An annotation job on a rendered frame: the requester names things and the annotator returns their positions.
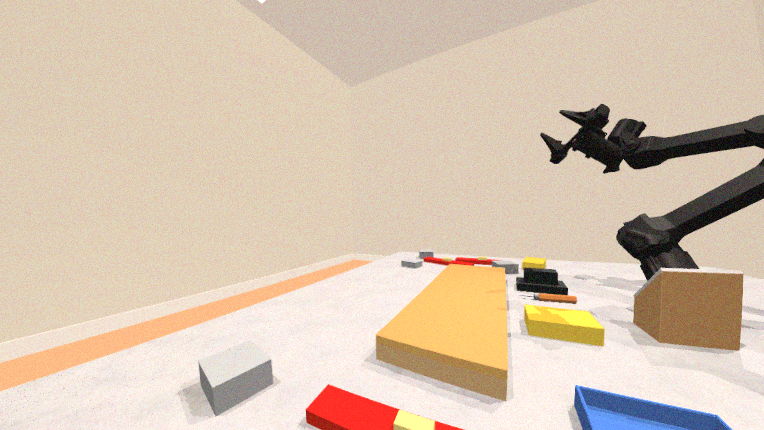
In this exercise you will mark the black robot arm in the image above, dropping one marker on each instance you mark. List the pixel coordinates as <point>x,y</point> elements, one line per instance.
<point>654,241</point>

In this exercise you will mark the red rectangular block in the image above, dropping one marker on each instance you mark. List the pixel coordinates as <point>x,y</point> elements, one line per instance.
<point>480,260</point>
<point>446,261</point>
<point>337,409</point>

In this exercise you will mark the blue tray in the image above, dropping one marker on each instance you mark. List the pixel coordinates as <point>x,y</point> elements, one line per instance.
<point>601,410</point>

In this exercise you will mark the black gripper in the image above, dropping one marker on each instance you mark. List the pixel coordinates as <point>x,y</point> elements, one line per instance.
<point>589,143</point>

